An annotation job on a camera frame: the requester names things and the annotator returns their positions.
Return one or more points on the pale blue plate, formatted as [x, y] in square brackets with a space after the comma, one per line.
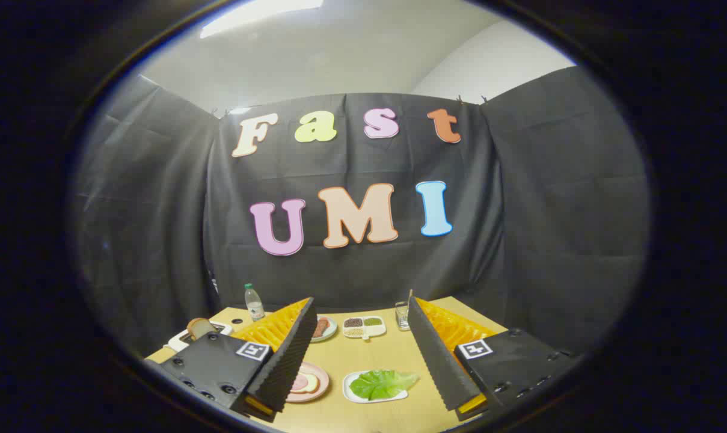
[332, 332]

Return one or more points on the cream white toaster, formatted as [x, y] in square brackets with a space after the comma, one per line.
[180, 343]

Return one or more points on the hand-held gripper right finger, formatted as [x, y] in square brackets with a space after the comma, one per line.
[435, 355]

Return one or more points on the bread slice with ham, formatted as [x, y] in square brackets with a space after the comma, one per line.
[303, 383]

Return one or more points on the clear glass cup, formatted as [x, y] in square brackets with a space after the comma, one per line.
[402, 316]

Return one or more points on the brown meat patty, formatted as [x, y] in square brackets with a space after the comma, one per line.
[321, 327]

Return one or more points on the green lettuce leaf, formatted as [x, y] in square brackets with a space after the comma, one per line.
[381, 383]

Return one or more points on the white divided grain dish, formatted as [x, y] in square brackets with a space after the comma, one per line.
[363, 327]

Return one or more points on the small white plate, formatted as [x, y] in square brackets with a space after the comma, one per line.
[393, 397]

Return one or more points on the pink round plate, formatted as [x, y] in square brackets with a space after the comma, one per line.
[322, 376]

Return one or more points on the clear plastic water bottle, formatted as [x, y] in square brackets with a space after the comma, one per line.
[254, 307]

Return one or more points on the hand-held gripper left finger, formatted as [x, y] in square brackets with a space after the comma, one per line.
[291, 355]

